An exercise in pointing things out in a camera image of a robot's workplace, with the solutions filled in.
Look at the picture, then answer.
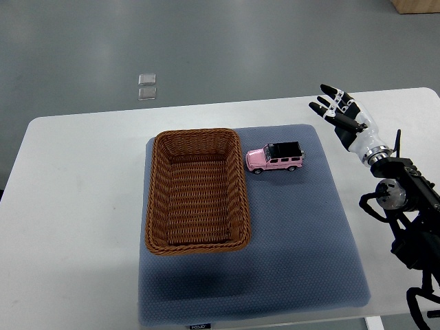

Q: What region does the blue-grey textured mat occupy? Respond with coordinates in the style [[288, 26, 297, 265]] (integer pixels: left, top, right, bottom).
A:
[[138, 124, 371, 327]]

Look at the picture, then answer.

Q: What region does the pink toy car black roof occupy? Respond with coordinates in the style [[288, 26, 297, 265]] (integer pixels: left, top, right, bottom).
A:
[[245, 142, 305, 175]]

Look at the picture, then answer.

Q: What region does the brown wicker basket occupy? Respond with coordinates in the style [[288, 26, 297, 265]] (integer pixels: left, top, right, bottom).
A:
[[144, 128, 251, 256]]

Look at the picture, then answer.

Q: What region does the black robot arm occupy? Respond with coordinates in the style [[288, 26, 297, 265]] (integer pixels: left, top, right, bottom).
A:
[[359, 130, 439, 329]]

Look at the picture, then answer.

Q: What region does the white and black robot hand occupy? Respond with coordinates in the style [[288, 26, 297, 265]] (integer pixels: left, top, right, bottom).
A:
[[309, 84, 393, 166]]

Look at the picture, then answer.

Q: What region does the floor socket plate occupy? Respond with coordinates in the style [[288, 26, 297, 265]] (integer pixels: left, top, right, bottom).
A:
[[138, 73, 156, 86], [137, 87, 157, 100]]

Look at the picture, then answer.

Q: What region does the upper floor socket plate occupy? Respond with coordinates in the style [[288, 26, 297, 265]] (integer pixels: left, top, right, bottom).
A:
[[138, 73, 156, 86]]

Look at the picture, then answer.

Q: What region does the lower floor socket plate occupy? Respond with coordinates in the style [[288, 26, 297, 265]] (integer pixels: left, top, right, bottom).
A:
[[137, 87, 157, 100]]

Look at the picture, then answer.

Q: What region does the white table leg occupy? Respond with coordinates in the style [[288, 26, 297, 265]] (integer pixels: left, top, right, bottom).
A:
[[364, 316, 384, 330]]

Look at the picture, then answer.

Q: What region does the wooden box corner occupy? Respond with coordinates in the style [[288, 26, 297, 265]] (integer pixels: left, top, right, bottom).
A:
[[391, 0, 440, 14]]

